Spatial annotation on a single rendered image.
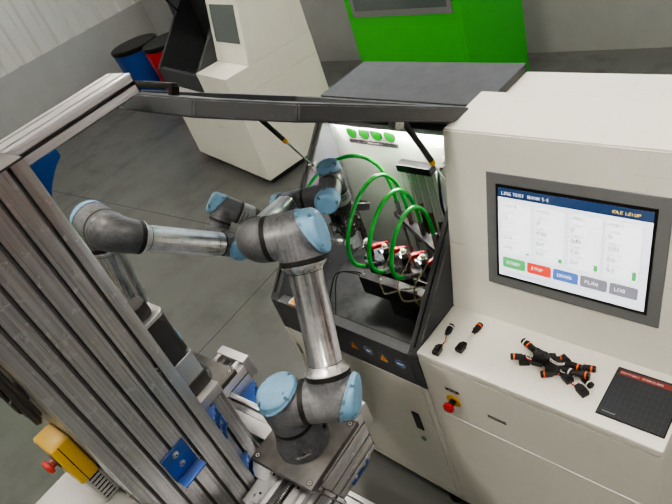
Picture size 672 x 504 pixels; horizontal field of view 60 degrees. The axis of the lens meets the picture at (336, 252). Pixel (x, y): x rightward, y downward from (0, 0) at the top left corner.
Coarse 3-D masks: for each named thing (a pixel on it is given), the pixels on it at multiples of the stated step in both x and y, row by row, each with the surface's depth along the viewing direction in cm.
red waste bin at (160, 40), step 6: (162, 36) 708; (150, 42) 703; (156, 42) 694; (162, 42) 685; (144, 48) 689; (150, 48) 680; (156, 48) 673; (162, 48) 672; (150, 54) 683; (156, 54) 678; (150, 60) 691; (156, 60) 684; (156, 66) 692; (156, 72) 704; (162, 78) 703
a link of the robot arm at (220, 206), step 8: (216, 192) 193; (216, 200) 191; (224, 200) 192; (232, 200) 194; (208, 208) 192; (216, 208) 192; (224, 208) 192; (232, 208) 193; (240, 208) 194; (216, 216) 192; (224, 216) 192; (232, 216) 194
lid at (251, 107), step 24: (144, 96) 132; (168, 96) 126; (192, 96) 130; (216, 96) 183; (240, 96) 189; (264, 96) 196; (288, 96) 204; (312, 96) 221; (264, 120) 122; (288, 120) 122; (312, 120) 125; (336, 120) 130; (360, 120) 136; (384, 120) 142; (408, 120) 149; (432, 120) 157
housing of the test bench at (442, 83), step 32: (384, 64) 227; (416, 64) 218; (448, 64) 209; (480, 64) 201; (512, 64) 194; (352, 96) 213; (384, 96) 205; (416, 96) 197; (448, 96) 190; (608, 96) 166; (640, 96) 161
